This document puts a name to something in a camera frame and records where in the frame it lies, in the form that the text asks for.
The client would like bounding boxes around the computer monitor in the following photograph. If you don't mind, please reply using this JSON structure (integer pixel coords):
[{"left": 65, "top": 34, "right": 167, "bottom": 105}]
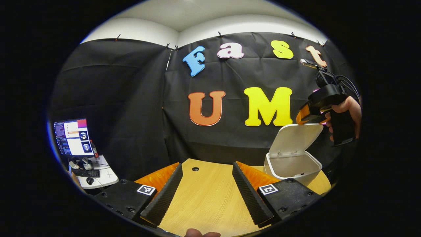
[{"left": 54, "top": 118, "right": 95, "bottom": 157}]

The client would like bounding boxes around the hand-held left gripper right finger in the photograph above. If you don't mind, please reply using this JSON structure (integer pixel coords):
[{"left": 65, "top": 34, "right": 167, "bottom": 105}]
[{"left": 232, "top": 161, "right": 322, "bottom": 228}]

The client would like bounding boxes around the black keyboard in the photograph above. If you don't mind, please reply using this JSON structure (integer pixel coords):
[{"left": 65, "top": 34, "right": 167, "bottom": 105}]
[{"left": 70, "top": 168, "right": 101, "bottom": 178}]

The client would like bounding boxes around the black cable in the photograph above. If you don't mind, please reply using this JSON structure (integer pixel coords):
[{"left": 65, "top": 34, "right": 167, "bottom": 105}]
[{"left": 337, "top": 75, "right": 361, "bottom": 101}]

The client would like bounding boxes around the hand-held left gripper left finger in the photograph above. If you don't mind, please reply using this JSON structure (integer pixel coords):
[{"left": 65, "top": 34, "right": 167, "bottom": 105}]
[{"left": 93, "top": 163, "right": 184, "bottom": 227}]

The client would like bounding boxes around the white side table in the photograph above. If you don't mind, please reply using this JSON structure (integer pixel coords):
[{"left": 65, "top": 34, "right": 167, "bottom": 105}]
[{"left": 67, "top": 154, "right": 119, "bottom": 190}]

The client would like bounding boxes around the black backdrop cloth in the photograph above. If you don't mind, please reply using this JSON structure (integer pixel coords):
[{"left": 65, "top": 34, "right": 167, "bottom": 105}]
[{"left": 49, "top": 32, "right": 360, "bottom": 185}]

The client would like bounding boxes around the white desktop garbage bin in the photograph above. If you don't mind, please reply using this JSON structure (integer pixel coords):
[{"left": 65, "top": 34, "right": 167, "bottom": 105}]
[{"left": 263, "top": 123, "right": 325, "bottom": 188}]

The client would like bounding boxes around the wooden desktop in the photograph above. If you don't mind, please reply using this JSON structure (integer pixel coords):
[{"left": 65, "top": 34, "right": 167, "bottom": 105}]
[{"left": 133, "top": 158, "right": 332, "bottom": 237}]

